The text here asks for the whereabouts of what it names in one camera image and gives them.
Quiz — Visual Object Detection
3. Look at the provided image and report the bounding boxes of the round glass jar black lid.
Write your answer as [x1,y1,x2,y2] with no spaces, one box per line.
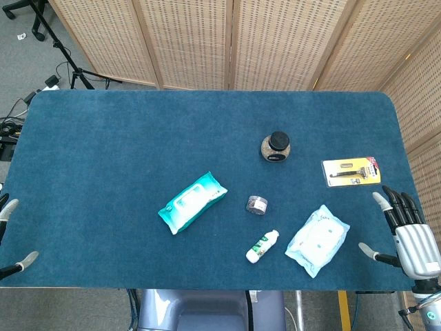
[260,130,291,162]

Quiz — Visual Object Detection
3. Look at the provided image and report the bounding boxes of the black equipment box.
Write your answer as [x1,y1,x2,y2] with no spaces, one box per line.
[0,136,19,163]

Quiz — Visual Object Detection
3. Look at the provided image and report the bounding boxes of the black office chair base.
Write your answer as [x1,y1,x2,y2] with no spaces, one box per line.
[1,0,48,42]

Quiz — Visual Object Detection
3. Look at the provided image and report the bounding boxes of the teal white wet wipes pack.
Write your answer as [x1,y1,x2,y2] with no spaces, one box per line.
[157,171,229,236]

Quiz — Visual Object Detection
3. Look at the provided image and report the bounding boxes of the black floor cables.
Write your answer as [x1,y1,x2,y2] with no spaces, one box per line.
[0,61,75,139]

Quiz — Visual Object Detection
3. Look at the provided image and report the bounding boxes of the white bottle green label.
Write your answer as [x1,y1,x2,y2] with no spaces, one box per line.
[245,229,280,264]

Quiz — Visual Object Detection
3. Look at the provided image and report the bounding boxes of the white power strip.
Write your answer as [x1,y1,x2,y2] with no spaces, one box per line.
[22,87,60,106]

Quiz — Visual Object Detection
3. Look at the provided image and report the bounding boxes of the razor in yellow blister pack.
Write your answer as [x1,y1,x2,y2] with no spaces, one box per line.
[321,156,384,189]

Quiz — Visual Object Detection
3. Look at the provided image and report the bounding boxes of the left robot hand grey fingertips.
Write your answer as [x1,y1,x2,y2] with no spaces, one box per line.
[0,192,40,281]

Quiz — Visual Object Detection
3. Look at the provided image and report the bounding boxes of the small grey round tin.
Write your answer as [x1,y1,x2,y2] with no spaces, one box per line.
[245,194,269,216]

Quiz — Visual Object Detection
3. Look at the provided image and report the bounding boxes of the yellow floor tape strip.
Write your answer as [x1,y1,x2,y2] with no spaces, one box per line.
[337,290,352,331]

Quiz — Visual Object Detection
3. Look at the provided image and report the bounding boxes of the light blue wet wipes pack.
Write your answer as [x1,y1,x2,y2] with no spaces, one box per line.
[284,204,351,279]

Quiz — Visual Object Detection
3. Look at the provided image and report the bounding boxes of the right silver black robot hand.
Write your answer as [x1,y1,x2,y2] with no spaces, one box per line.
[358,185,441,280]

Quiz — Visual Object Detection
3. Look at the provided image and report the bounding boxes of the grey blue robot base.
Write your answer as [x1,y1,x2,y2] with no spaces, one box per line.
[136,288,287,331]

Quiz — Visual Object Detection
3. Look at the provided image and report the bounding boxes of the wooden woven folding screen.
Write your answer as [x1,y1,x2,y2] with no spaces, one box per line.
[48,0,441,331]

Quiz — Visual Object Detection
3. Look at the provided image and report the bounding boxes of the blue felt table mat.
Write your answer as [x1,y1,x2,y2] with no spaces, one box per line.
[0,89,425,291]

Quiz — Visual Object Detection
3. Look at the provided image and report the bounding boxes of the black tripod stand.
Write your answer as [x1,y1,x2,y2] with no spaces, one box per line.
[28,0,122,90]

